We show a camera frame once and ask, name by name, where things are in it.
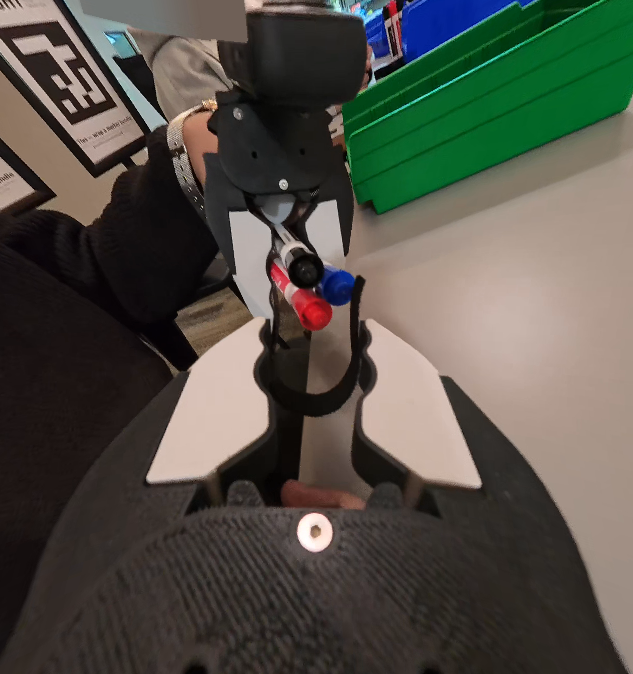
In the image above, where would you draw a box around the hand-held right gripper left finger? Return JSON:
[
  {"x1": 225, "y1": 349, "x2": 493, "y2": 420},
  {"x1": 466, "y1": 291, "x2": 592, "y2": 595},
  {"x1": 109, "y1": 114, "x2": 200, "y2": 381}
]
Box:
[{"x1": 146, "y1": 317, "x2": 276, "y2": 502}]

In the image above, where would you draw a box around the black office chair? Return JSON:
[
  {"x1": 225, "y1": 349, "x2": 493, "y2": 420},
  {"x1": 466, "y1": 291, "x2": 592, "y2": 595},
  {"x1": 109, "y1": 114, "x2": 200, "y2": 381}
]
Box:
[{"x1": 137, "y1": 258, "x2": 243, "y2": 372}]

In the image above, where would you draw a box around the green plastic bin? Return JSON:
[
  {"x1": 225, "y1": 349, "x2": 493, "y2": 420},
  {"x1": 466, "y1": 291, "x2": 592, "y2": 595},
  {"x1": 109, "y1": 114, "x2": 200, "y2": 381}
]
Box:
[{"x1": 342, "y1": 0, "x2": 633, "y2": 216}]

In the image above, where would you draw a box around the black hook-and-loop strap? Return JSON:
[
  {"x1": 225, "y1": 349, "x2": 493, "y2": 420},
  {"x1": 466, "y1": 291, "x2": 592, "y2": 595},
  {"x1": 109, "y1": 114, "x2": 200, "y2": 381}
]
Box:
[{"x1": 266, "y1": 274, "x2": 367, "y2": 418}]

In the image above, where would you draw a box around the person's right hand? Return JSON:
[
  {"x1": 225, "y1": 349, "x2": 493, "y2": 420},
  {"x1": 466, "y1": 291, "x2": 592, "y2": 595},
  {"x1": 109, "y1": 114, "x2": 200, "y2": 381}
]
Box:
[{"x1": 281, "y1": 478, "x2": 368, "y2": 510}]

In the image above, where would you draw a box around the black perforated strap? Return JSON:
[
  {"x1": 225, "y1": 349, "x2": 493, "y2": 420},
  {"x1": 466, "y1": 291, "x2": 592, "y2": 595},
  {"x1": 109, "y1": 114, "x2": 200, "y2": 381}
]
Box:
[{"x1": 166, "y1": 100, "x2": 218, "y2": 227}]

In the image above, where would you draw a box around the person's left hand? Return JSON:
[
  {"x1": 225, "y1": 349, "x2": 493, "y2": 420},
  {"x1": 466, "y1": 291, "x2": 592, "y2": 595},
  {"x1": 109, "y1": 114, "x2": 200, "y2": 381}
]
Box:
[{"x1": 182, "y1": 112, "x2": 217, "y2": 186}]

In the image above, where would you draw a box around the red dry erase marker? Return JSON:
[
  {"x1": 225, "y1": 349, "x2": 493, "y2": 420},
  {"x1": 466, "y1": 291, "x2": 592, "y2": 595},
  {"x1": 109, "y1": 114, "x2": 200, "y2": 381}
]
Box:
[{"x1": 268, "y1": 262, "x2": 334, "y2": 332}]

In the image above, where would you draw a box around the person's left forearm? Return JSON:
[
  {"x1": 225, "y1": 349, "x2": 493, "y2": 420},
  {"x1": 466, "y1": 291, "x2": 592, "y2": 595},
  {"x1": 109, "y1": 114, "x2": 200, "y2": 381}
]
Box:
[{"x1": 79, "y1": 124, "x2": 222, "y2": 327}]

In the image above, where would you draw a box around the blue plastic bin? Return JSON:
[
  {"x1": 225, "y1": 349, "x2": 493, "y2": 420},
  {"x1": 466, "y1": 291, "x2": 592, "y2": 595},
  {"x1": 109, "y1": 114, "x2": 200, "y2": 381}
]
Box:
[{"x1": 364, "y1": 0, "x2": 539, "y2": 65}]

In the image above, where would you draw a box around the framed black white sign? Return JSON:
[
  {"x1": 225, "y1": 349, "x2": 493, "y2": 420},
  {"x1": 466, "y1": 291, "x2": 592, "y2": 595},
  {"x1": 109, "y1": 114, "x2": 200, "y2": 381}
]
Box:
[
  {"x1": 0, "y1": 118, "x2": 58, "y2": 216},
  {"x1": 0, "y1": 0, "x2": 152, "y2": 179}
]

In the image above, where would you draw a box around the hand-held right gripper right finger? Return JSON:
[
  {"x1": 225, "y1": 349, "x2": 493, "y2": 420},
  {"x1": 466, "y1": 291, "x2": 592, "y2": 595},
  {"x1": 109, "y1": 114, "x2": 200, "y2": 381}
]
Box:
[{"x1": 351, "y1": 318, "x2": 483, "y2": 509}]

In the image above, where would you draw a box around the blue dry erase marker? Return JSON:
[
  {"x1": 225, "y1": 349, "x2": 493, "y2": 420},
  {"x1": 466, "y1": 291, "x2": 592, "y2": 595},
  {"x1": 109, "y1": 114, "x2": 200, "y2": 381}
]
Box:
[{"x1": 318, "y1": 265, "x2": 357, "y2": 307}]

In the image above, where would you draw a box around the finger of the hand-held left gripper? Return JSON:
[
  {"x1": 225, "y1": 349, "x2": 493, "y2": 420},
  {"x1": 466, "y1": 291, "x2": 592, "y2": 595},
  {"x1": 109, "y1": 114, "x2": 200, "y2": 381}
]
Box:
[
  {"x1": 306, "y1": 200, "x2": 349, "y2": 260},
  {"x1": 228, "y1": 210, "x2": 287, "y2": 320}
]

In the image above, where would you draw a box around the black dry erase marker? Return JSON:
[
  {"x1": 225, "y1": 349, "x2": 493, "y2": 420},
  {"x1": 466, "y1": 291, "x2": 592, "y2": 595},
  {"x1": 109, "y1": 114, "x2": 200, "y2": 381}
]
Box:
[{"x1": 270, "y1": 224, "x2": 324, "y2": 289}]

